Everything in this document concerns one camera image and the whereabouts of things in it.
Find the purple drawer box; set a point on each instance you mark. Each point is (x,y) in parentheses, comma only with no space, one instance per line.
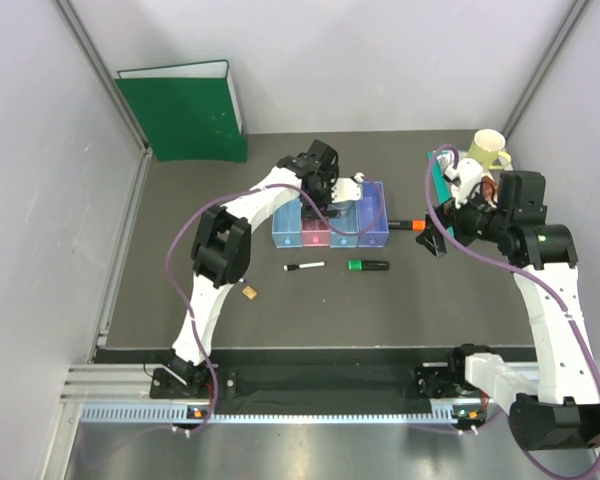
(372,207)

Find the crumpled silver wrapper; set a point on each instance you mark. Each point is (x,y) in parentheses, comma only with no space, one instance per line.
(445,159)

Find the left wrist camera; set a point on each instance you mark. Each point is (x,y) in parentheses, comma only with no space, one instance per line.
(348,189)

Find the light blue drawer box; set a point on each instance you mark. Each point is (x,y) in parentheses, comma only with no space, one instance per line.
(344,232)

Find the small yellow eraser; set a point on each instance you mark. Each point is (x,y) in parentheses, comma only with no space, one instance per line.
(249,292)

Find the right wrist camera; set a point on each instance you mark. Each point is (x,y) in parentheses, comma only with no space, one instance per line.
(462,178)

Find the orange highlighter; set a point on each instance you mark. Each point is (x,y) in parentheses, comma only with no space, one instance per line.
(407,225)

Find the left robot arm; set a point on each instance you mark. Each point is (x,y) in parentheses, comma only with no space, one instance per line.
(221,251)

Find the blue end drawer box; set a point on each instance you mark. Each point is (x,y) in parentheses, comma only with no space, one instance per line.
(287,225)

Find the yellow mug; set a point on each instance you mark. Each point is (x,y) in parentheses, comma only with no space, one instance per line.
(488,149)

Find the black white marker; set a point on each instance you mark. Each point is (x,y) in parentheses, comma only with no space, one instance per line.
(301,266)

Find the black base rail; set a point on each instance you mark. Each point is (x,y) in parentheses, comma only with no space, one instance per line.
(315,382)

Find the clear paperclip jar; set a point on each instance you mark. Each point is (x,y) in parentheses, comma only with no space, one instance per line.
(337,210)

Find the teal tray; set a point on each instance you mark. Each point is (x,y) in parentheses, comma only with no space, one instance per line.
(440,183)

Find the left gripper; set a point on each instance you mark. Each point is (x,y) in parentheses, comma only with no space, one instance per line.
(326,199)

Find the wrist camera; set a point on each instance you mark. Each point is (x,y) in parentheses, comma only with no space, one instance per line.
(462,178)
(348,189)

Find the pink drawer box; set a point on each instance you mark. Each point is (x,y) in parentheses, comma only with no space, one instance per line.
(315,233)

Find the green ring binder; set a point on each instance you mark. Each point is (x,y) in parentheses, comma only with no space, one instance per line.
(187,111)

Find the red brown box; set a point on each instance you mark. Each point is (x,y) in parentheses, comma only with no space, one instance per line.
(490,191)

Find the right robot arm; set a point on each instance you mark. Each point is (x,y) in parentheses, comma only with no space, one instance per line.
(561,410)

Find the green highlighter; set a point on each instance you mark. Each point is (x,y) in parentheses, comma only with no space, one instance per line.
(368,265)

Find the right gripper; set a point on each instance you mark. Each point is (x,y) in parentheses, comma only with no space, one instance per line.
(432,238)

